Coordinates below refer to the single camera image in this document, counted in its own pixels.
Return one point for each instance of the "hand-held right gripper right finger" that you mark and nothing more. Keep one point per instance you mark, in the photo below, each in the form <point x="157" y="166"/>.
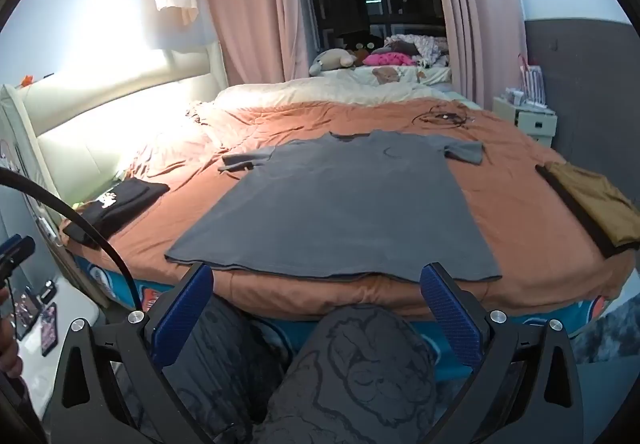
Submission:
<point x="450" y="319"/>

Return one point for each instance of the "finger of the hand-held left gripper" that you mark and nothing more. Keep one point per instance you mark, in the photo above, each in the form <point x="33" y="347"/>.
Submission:
<point x="17" y="248"/>

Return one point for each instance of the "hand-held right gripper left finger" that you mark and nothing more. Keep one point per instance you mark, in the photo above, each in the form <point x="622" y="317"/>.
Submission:
<point x="182" y="319"/>

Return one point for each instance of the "grey t-shirt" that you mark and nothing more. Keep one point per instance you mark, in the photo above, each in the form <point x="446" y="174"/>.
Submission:
<point x="340" y="204"/>

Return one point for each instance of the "person's left hand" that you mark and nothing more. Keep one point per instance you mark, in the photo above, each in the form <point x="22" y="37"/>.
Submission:
<point x="7" y="356"/>

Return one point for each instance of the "dark phone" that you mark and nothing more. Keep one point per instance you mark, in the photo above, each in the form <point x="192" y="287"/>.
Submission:
<point x="49" y="329"/>

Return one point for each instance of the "white side table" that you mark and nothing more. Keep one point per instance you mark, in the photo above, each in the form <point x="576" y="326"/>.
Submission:
<point x="75" y="314"/>

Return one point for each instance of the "patterned grey pants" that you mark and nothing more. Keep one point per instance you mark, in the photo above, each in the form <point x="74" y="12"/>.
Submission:
<point x="370" y="374"/>

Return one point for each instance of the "orange blanket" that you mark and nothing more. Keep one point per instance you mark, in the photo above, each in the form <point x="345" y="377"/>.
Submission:
<point x="500" y="224"/>

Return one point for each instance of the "black folded garment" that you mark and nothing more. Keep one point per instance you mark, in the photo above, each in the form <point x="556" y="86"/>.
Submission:
<point x="130" y="196"/>

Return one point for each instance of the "cream padded headboard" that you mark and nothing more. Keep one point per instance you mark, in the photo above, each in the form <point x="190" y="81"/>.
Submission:
<point x="100" y="134"/>

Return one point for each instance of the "grey patterned rug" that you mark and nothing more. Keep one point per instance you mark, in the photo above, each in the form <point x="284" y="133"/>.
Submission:
<point x="610" y="329"/>

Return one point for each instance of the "olive folded garment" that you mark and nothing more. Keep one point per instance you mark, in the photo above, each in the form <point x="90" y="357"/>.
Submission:
<point x="595" y="199"/>

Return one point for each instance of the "white nightstand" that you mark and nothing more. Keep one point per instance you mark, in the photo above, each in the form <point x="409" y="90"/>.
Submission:
<point x="535" y="124"/>

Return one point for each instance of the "pink white bag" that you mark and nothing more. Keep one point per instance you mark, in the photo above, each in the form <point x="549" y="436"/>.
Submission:
<point x="532" y="79"/>

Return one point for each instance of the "cream duvet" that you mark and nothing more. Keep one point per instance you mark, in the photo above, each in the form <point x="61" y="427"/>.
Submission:
<point x="325" y="91"/>

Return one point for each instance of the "pink garment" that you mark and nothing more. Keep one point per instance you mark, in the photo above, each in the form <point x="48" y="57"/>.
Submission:
<point x="390" y="59"/>

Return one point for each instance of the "dark plush toy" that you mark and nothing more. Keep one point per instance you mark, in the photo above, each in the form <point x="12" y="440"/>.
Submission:
<point x="364" y="46"/>

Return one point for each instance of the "beige plush toy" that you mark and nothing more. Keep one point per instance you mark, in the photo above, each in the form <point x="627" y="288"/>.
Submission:
<point x="330" y="59"/>

